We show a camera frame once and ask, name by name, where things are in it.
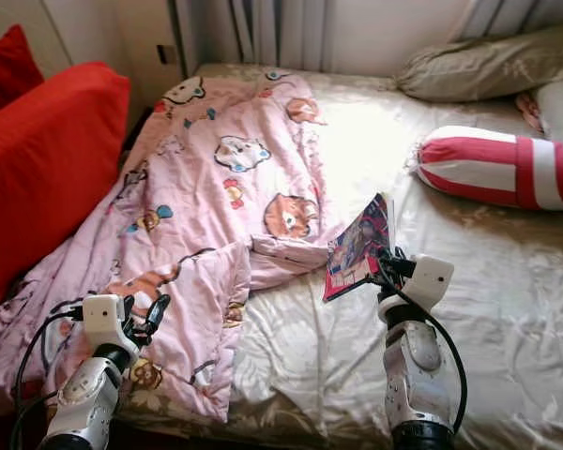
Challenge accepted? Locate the colourful comic book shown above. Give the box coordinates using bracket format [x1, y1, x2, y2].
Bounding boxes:
[322, 192, 397, 303]

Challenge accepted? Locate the pink cartoon print blanket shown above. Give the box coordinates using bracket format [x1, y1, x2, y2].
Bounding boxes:
[0, 71, 358, 423]

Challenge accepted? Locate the beige floral bed sheet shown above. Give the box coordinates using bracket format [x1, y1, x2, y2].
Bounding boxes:
[131, 62, 563, 450]

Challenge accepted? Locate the red white striped bolster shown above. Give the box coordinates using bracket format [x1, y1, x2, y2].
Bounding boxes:
[413, 126, 563, 210]

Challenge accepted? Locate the large red cushion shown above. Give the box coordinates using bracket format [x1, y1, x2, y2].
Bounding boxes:
[0, 61, 130, 320]

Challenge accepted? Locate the white pillow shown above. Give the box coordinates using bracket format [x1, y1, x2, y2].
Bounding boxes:
[516, 80, 563, 143]

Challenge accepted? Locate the small red cushion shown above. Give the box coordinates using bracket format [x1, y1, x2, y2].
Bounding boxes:
[0, 23, 43, 121]

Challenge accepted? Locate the grey pleated curtain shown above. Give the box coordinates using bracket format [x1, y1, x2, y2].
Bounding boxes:
[450, 0, 563, 43]
[176, 0, 329, 74]

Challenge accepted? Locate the beige padded headboard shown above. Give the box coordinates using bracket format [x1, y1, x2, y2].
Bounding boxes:
[0, 0, 71, 81]

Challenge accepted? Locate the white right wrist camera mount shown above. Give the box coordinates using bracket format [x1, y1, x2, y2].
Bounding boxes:
[399, 254, 454, 310]

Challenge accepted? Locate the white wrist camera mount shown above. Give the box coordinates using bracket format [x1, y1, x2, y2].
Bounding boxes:
[399, 254, 454, 310]
[83, 293, 128, 353]

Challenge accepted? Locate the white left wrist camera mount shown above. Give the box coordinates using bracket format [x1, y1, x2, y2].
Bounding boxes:
[83, 293, 128, 353]

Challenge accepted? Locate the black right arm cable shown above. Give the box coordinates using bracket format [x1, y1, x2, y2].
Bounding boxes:
[399, 276, 470, 434]

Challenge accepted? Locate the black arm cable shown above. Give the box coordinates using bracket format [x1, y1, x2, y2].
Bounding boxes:
[11, 307, 85, 450]
[399, 276, 470, 434]

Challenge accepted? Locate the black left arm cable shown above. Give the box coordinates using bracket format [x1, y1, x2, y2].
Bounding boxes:
[11, 307, 85, 450]

